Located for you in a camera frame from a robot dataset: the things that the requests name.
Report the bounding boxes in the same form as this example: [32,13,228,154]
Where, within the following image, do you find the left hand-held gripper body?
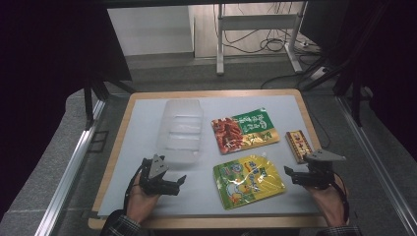
[139,153,172,197]

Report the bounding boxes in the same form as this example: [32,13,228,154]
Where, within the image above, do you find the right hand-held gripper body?
[302,148,347,191]

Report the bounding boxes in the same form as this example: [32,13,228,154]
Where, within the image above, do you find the clear plastic container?
[155,98,205,165]

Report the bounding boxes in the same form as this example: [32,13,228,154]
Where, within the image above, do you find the yellow and green snack packet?
[212,152,287,210]

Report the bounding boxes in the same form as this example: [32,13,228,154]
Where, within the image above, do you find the green and red snack packet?
[210,106,281,155]

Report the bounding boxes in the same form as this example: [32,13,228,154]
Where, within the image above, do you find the person's left hand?
[125,172,162,226]

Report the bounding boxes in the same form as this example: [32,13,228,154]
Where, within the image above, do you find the person's right hand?
[306,175,349,228]

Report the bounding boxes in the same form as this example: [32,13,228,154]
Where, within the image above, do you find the black metal stand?
[83,73,138,130]
[300,38,375,128]

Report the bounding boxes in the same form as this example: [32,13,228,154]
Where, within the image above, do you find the white power strip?
[309,66,330,82]

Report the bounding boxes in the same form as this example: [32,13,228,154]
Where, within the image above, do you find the black curtain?
[300,0,417,161]
[0,0,133,221]

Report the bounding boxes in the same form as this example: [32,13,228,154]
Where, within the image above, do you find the right hand-held gripper cable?
[333,172,351,225]

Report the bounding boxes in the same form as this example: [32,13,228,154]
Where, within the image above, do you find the hand-held gripper cable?
[333,172,351,225]
[123,162,146,211]

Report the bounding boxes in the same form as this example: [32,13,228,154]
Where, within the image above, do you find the thin black cable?
[307,106,332,149]

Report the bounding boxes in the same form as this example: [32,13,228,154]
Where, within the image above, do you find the left hand-held gripper cable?
[123,162,146,211]

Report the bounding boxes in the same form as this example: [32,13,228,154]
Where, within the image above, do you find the aluminium rail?
[336,95,417,236]
[33,99,106,236]

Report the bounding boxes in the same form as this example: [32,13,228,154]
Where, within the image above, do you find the black floor cables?
[212,3,328,90]

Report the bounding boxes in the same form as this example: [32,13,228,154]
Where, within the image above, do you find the white desk frame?
[214,1,310,77]

